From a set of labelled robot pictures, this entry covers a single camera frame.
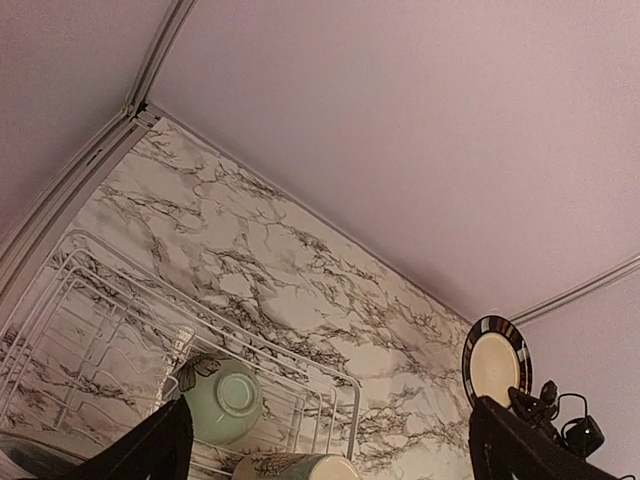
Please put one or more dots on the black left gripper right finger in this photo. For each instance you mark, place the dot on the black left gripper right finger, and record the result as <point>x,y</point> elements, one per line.
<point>503,446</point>

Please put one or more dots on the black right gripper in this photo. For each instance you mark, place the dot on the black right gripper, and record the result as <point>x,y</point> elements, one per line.
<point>581,436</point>

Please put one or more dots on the aluminium right corner post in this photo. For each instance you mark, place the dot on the aluminium right corner post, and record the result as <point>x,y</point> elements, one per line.
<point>606,278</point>

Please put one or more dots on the white wire dish rack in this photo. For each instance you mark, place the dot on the white wire dish rack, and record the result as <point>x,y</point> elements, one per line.
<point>97,343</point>

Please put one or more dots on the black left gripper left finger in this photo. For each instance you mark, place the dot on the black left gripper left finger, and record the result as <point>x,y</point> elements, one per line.
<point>160,447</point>

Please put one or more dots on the pale green butterfly cup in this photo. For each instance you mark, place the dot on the pale green butterfly cup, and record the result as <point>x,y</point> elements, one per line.
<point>223,395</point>

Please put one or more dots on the pale green floral plate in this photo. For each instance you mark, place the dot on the pale green floral plate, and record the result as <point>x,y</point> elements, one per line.
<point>45,454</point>

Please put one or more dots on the striped rim cream plate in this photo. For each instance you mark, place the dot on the striped rim cream plate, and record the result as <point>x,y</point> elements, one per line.
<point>495,358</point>

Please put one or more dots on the floral tall mug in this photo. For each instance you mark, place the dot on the floral tall mug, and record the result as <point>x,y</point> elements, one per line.
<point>295,466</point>

